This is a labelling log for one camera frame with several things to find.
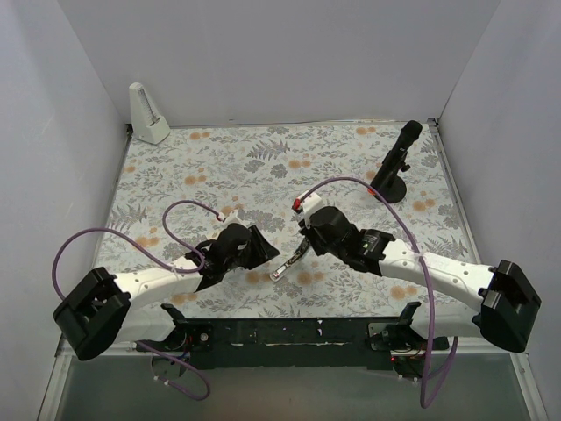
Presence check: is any floral patterned table mat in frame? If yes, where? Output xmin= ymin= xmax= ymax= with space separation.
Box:
xmin=96 ymin=123 xmax=476 ymax=318

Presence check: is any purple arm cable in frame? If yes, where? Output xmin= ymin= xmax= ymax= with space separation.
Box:
xmin=306 ymin=176 xmax=459 ymax=410
xmin=52 ymin=200 xmax=224 ymax=401

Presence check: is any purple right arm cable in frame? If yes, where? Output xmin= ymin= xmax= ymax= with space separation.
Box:
xmin=306 ymin=176 xmax=459 ymax=410

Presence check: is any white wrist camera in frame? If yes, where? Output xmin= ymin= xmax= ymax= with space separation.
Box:
xmin=292 ymin=190 xmax=324 ymax=228
xmin=217 ymin=209 xmax=244 ymax=226

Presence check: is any black microphone stand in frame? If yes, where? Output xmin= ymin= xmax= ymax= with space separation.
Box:
xmin=377 ymin=163 xmax=407 ymax=203

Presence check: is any white metronome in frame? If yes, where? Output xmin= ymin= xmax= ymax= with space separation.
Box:
xmin=129 ymin=82 xmax=171 ymax=145

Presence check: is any light blue stapler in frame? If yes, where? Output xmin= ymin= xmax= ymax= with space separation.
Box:
xmin=270 ymin=239 xmax=310 ymax=282

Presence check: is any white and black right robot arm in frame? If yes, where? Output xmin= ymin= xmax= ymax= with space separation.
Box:
xmin=297 ymin=206 xmax=542 ymax=353

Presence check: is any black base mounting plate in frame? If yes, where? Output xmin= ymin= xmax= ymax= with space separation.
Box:
xmin=144 ymin=317 xmax=427 ymax=370

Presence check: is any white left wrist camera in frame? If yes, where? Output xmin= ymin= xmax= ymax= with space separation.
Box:
xmin=217 ymin=209 xmax=244 ymax=226

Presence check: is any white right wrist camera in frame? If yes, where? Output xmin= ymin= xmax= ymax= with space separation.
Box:
xmin=292 ymin=190 xmax=324 ymax=228

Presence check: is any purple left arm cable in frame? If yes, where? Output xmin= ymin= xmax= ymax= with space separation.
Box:
xmin=52 ymin=200 xmax=224 ymax=401

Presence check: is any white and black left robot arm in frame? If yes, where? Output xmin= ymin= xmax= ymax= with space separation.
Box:
xmin=53 ymin=223 xmax=280 ymax=360

